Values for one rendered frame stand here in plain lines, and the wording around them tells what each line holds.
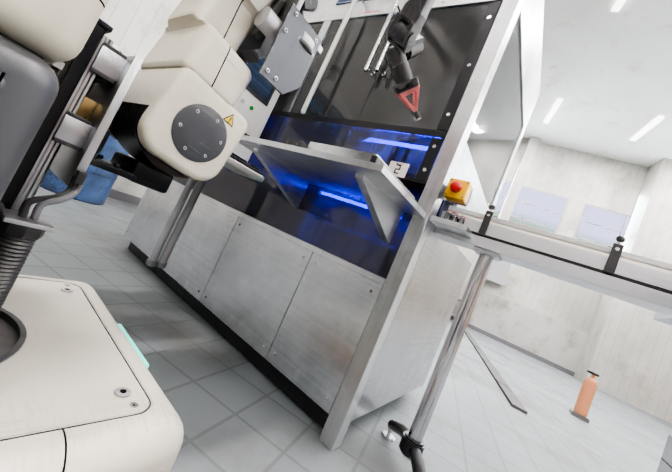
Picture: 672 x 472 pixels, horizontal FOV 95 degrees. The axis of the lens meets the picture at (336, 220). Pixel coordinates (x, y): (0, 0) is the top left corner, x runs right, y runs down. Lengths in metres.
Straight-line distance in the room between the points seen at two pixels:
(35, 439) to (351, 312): 0.89
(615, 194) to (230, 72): 12.59
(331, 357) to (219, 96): 0.95
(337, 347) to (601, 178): 12.14
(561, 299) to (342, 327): 10.88
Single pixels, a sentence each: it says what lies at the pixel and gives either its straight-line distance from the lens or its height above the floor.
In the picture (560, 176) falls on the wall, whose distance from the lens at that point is 12.59.
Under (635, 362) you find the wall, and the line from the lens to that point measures 11.74.
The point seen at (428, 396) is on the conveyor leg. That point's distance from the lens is 1.27.
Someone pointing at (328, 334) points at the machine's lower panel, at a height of 0.32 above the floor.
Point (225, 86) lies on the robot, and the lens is 0.66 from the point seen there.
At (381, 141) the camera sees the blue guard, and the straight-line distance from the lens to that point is 1.37.
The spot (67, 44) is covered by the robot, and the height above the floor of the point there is 0.71.
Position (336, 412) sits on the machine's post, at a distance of 1.26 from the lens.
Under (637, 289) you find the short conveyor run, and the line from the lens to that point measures 1.21.
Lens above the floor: 0.64
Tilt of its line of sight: 5 degrees up
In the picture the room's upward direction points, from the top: 24 degrees clockwise
